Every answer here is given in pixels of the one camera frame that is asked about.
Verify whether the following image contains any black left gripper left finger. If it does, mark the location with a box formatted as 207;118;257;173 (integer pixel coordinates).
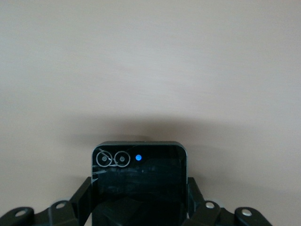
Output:
0;176;94;226

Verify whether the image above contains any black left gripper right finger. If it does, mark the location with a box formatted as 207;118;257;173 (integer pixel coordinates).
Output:
185;176;273;226

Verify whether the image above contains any small black flip phone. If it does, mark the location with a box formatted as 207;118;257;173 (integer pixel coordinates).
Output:
90;140;189;226

